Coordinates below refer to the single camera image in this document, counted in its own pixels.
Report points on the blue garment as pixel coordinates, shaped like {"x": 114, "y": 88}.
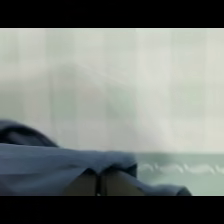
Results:
{"x": 40, "y": 166}

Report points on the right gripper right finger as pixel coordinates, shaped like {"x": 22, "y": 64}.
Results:
{"x": 116, "y": 186}

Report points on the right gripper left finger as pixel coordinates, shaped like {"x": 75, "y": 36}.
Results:
{"x": 85, "y": 186}

